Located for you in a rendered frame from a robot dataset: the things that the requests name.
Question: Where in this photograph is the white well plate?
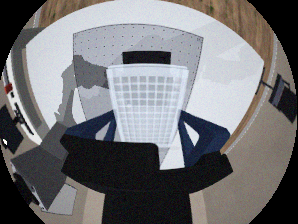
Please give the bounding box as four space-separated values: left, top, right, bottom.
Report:
106 63 189 147

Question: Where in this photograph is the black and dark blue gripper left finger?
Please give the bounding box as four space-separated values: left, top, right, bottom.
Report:
64 110 117 141

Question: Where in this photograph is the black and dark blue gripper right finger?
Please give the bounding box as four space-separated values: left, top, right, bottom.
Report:
178 110 231 167

